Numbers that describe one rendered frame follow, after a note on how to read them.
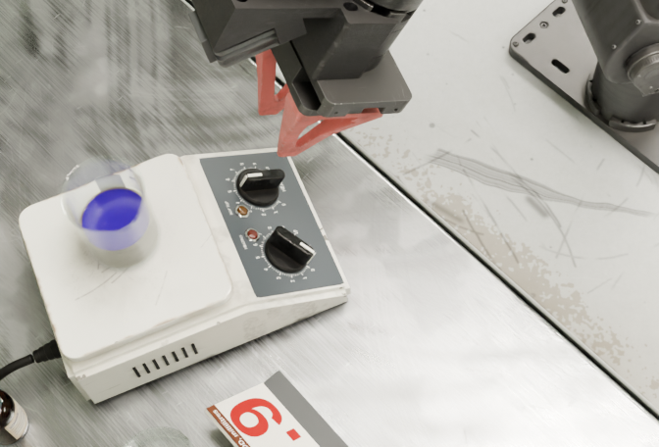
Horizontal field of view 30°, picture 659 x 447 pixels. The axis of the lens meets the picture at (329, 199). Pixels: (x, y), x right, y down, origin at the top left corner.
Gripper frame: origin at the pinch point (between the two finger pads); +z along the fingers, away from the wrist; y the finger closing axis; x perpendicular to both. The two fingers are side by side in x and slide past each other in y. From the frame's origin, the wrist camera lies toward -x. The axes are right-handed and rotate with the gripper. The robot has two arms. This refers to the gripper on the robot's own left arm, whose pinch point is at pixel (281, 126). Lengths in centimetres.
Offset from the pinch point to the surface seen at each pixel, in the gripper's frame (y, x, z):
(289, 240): 5.6, 0.9, 5.6
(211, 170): -1.9, -1.6, 7.4
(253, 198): 1.1, 0.5, 7.0
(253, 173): -0.2, 0.4, 5.6
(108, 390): 9.4, -10.2, 16.7
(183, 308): 8.3, -7.4, 8.0
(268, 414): 14.9, -1.5, 12.8
